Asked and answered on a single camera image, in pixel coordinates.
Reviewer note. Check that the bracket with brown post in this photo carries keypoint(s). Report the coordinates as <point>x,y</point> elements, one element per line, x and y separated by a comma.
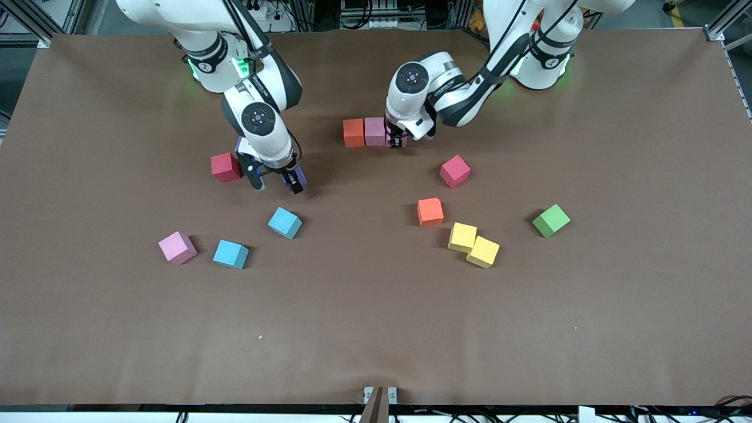
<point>376,411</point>

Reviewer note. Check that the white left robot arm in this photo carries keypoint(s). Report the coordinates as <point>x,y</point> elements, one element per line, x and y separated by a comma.
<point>499,23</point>

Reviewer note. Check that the magenta red foam cube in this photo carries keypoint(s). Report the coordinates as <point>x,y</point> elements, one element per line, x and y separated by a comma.
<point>455,171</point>

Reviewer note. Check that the purple foam cube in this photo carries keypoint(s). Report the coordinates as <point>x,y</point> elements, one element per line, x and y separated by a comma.
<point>302,175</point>
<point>237,145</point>

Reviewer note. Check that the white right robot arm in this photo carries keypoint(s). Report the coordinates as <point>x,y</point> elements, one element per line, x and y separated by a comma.
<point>270,141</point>

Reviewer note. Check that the orange foam cube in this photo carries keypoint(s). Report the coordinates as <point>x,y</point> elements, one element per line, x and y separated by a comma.
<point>430,212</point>
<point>353,133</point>

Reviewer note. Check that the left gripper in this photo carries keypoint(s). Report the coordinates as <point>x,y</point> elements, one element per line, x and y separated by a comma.
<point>397,140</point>

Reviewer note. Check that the blue foam cube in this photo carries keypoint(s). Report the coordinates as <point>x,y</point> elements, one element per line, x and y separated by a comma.
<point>230,254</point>
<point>285,223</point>

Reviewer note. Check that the yellow foam cube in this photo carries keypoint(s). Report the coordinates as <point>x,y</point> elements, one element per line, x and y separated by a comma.
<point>462,237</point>
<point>483,252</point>

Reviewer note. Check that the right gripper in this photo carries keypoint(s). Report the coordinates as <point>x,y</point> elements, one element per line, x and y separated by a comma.
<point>288,173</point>

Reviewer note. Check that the green foam cube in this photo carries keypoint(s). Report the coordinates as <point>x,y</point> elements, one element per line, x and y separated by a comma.
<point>551,221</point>

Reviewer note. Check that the white label tag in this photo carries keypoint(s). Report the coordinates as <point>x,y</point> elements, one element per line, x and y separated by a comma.
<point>586,415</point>

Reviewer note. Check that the narrow white power strip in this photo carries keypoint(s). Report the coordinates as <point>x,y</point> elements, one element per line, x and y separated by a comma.
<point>383,23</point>

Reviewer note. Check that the pink foam cube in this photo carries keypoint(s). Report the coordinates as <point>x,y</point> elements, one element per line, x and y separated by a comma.
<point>375,131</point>
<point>405,141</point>
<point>176,248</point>

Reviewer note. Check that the brown table cover sheet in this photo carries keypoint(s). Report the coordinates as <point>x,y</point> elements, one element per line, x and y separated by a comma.
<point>376,305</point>

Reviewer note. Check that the orange fruit net bag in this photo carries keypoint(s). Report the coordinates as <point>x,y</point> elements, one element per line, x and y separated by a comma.
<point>476,22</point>

